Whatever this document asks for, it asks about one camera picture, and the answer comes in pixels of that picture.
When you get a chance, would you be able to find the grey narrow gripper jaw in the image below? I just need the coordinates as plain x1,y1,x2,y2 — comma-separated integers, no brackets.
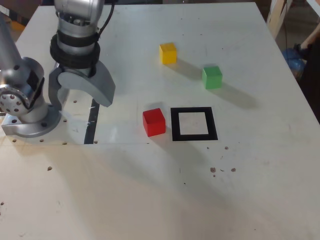
48,67,70,112

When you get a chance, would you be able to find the grey broad gripper jaw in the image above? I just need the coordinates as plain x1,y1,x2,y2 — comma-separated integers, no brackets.
57,61,117,109

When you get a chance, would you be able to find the red cube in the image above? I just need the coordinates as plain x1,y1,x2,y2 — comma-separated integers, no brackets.
142,107,167,138

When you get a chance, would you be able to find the yellow cube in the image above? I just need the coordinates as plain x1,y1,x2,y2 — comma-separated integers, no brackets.
159,42,178,65

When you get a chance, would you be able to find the green cube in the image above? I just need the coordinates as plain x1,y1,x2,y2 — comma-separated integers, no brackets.
201,65,223,90

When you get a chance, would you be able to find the black tape square outline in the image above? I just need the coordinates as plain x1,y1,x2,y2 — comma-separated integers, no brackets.
170,106,219,142

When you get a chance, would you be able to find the black tape strip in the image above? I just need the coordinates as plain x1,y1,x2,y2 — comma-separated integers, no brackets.
83,98,101,145

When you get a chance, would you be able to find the blue round object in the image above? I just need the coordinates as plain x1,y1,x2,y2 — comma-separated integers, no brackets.
282,47,307,81

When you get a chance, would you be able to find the person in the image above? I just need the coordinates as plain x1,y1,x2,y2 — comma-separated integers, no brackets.
293,21,320,116

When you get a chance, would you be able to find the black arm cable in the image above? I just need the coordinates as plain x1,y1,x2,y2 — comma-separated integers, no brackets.
96,0,117,38

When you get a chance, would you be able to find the wooden frame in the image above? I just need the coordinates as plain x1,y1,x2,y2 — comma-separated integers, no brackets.
265,0,295,40

